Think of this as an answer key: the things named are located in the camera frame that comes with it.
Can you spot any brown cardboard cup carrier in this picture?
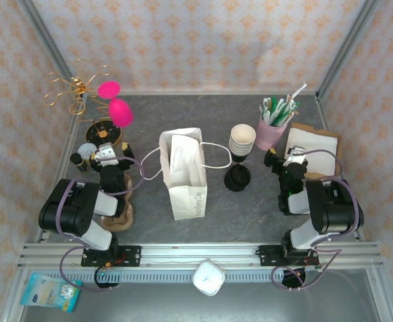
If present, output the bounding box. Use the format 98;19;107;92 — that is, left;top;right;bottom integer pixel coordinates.
102;172;135;232

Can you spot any white printed paper gift bag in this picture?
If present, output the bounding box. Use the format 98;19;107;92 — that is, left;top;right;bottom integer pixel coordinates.
139;127;233;221

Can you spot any yellow tin can white lid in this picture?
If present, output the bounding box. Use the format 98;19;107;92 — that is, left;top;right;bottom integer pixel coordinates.
78;143;99;165

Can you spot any small dark bottle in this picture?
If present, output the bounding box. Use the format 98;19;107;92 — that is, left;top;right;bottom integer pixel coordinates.
70;152;91;174

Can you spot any pink ceramic straw holder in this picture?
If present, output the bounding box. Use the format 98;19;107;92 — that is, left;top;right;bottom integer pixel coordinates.
255;117;288;151

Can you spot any stack of black cup lids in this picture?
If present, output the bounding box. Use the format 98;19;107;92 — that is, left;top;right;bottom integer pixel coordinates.
224;164;251;193

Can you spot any stack of paper cups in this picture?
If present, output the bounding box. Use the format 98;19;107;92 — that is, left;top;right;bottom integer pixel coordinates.
229;123;257;164

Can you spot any white and green wrapped straw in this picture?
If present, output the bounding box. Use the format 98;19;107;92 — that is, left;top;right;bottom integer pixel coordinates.
283;99;301;121

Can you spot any pink plastic wine glass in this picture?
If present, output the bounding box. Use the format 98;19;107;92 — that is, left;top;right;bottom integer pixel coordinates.
97;80;134;128

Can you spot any long white wrapped straw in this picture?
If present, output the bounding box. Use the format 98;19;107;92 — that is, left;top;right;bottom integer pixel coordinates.
276;83;308;125

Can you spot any white square clock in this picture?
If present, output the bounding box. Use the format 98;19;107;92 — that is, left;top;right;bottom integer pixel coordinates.
192;258;226;297

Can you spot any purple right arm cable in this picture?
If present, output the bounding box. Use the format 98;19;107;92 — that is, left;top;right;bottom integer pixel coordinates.
272;149;365;292

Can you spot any gold wire glass rack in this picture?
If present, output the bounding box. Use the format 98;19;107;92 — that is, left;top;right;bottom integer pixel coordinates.
42;58;124;150

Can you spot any aluminium table back rail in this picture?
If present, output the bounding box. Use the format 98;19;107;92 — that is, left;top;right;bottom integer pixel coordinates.
82;89;320;98

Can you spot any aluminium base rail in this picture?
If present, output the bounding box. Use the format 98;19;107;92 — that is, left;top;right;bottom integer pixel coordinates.
17;243;384;269

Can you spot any black round cable grommet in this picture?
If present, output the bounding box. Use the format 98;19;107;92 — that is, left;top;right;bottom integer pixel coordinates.
279;268;308;290
94;267;123;290

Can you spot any grey slotted cable duct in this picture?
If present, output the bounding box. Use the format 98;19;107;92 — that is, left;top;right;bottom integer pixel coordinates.
52;269;286;285

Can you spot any aluminium frame post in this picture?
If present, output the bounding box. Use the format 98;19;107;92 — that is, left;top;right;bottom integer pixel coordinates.
316;0;384;99
17;0;80;101

